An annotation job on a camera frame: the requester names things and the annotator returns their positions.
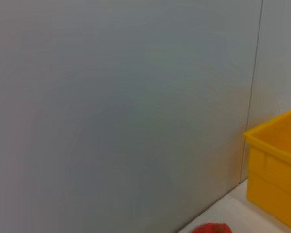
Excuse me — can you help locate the red-orange toy orange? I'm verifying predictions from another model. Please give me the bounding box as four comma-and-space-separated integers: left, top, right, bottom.
192, 222, 233, 233

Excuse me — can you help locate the yellow plastic bin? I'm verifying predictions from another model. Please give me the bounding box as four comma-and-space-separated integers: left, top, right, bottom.
243, 104, 291, 230

